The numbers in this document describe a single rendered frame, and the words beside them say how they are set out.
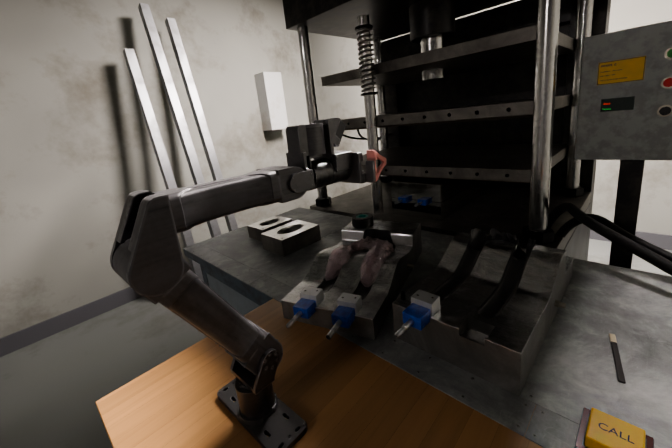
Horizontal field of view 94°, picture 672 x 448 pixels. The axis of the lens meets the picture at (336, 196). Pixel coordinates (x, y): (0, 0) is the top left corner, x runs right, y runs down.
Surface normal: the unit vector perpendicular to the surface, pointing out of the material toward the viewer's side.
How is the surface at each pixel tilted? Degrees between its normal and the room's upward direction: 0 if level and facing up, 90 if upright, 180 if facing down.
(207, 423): 0
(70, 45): 90
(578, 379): 0
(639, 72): 90
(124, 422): 0
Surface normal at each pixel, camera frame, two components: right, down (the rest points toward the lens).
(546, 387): -0.11, -0.96
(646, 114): -0.69, 0.25
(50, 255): 0.73, 0.09
